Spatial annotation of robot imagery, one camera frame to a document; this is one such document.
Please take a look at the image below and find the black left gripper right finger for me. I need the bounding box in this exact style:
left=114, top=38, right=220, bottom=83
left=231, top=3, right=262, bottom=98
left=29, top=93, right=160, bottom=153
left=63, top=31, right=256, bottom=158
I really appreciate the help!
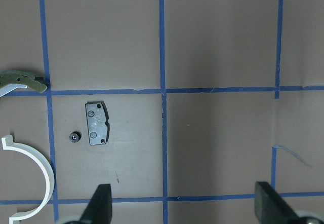
left=254, top=181, right=323, bottom=224

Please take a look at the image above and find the white curved plastic clamp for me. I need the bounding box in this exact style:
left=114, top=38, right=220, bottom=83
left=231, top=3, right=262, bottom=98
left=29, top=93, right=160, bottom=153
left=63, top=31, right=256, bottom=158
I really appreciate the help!
left=1, top=135, right=55, bottom=224

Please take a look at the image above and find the black brake pad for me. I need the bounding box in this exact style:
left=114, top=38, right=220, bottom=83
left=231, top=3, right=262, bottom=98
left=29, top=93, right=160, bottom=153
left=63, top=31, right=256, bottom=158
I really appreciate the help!
left=85, top=101, right=110, bottom=146

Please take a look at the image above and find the brass brake shoe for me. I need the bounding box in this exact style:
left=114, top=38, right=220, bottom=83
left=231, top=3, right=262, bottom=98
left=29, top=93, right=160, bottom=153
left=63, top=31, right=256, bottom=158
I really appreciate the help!
left=1, top=70, right=48, bottom=97

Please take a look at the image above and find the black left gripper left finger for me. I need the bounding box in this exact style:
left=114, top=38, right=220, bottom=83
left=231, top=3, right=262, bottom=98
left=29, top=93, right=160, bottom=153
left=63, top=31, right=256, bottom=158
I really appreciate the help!
left=62, top=184, right=112, bottom=224

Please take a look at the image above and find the black bearing gear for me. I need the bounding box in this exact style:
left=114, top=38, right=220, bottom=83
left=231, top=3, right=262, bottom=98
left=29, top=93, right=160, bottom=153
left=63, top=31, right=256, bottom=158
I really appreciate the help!
left=69, top=131, right=82, bottom=143

